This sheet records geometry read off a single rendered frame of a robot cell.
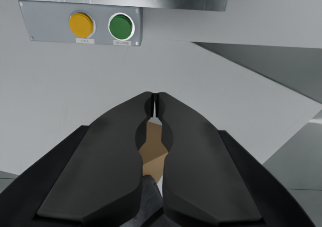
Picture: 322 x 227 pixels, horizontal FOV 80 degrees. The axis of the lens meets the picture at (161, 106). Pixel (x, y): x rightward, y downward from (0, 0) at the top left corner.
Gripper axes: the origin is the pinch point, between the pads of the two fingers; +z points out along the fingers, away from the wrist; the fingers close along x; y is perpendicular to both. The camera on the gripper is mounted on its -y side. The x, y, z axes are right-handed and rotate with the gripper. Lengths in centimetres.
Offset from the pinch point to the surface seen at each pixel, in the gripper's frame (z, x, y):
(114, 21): 26.0, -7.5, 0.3
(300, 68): 123, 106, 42
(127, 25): 26.0, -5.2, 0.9
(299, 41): 37, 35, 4
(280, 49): 123, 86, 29
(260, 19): 37.2, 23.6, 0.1
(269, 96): 37, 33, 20
